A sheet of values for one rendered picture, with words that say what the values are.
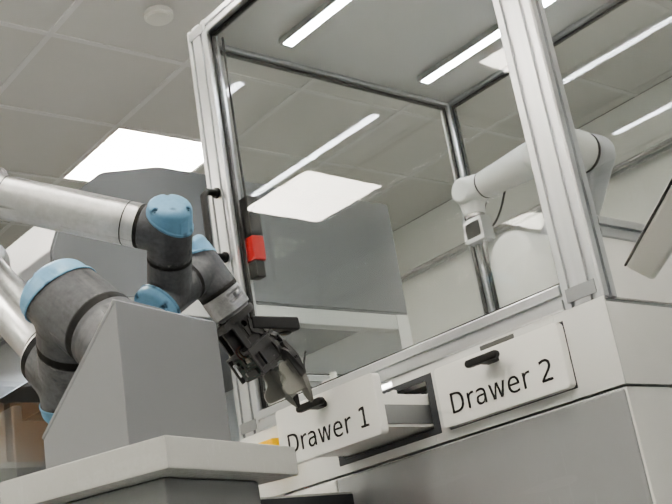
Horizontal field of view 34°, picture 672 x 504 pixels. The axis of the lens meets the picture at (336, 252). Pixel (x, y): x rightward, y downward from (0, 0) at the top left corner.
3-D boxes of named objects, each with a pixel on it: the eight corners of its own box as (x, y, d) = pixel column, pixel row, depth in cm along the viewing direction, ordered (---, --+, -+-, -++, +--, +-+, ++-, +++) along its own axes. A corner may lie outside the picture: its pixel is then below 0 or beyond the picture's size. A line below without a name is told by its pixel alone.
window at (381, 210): (563, 284, 184) (453, -178, 215) (264, 410, 243) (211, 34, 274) (566, 285, 184) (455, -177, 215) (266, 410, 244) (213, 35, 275)
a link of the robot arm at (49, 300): (62, 308, 151) (9, 264, 158) (65, 384, 158) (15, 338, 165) (134, 278, 158) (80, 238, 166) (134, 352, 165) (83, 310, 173)
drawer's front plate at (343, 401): (382, 433, 190) (371, 371, 194) (282, 468, 210) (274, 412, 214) (389, 433, 191) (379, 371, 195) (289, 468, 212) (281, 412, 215)
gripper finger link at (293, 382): (297, 416, 196) (263, 377, 196) (315, 398, 200) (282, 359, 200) (306, 410, 194) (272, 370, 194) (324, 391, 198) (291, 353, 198)
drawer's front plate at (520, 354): (570, 386, 177) (555, 321, 180) (444, 429, 197) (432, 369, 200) (577, 387, 178) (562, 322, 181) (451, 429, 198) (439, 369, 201)
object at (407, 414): (382, 426, 193) (376, 393, 195) (294, 458, 211) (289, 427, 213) (529, 425, 219) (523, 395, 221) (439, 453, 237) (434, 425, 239)
